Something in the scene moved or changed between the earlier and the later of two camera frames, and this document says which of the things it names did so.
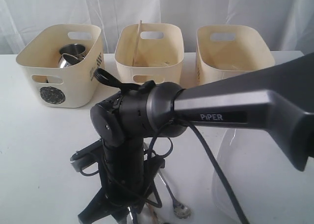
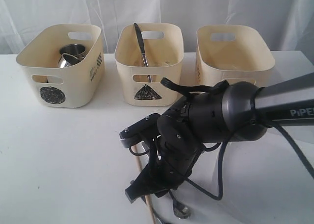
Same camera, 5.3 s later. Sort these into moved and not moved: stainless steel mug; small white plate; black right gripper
Moved: black right gripper
Not moved: small white plate; stainless steel mug
